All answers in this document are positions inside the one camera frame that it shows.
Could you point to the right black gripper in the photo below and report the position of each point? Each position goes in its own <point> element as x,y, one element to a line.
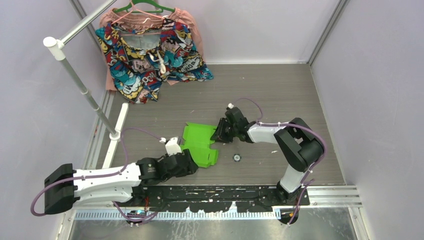
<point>219,135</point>

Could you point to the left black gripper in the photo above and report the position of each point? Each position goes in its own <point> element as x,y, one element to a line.
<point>189,170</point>

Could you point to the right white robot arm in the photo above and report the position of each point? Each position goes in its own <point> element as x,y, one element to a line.
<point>301,147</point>

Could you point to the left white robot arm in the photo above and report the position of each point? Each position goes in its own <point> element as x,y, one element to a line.
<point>67,187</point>

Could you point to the colorful patterned shirt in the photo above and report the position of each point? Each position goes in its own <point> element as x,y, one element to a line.
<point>142,52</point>

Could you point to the green clothes hanger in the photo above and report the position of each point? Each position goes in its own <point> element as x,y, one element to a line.
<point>148,6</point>

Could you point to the metal clothes rack pole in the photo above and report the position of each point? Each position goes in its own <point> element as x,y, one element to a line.
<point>56,46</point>

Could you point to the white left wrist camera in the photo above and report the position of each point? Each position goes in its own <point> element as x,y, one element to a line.
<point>172,146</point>

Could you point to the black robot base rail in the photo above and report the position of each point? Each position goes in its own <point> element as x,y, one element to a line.
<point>214,198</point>

